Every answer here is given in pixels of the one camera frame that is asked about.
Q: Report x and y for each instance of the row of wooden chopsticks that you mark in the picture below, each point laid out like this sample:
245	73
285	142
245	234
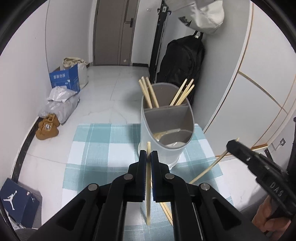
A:
167	213

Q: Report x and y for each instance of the person's left leg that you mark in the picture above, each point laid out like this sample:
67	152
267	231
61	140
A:
25	234

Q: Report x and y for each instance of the dark blue shoe box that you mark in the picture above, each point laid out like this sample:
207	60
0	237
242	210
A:
18	204

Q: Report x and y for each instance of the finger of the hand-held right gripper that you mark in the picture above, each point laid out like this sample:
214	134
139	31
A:
240	153

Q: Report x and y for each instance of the brown suede shoe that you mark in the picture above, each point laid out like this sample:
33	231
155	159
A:
44	132
52	120

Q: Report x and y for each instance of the brown door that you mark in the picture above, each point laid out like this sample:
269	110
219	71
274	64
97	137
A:
111	34

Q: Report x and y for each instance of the grey plastic utensil holder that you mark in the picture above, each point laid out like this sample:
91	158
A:
150	139

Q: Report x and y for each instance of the teal plaid tablecloth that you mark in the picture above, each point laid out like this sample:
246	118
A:
101	150

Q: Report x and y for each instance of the white hanging bag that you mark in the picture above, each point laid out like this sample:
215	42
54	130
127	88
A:
201	16

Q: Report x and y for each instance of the white woven sack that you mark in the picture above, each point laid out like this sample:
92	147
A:
82	71

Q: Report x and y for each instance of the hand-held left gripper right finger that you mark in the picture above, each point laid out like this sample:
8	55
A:
154	162

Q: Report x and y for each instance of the grey plastic bag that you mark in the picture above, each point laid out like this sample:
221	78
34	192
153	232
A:
60	110

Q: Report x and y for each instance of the white wardrobe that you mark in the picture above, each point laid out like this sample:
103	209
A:
259	81

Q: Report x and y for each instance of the black metal coat rack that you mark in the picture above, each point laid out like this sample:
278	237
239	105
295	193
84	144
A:
158	41

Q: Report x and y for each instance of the black backpack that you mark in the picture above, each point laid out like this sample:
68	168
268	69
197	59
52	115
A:
182	62

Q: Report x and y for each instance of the blue cardboard box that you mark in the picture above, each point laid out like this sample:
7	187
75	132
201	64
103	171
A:
66	78

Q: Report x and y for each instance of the white plastic bag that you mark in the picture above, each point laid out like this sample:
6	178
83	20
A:
61	93

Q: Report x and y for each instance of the person's right hand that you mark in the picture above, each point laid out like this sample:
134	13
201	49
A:
262	215

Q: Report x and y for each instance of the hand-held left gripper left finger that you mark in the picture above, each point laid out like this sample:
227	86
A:
143	162

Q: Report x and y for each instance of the tan bamboo chopstick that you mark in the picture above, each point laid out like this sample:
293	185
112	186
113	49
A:
148	213
185	91
145	93
146	87
208	168
179	91
152	92

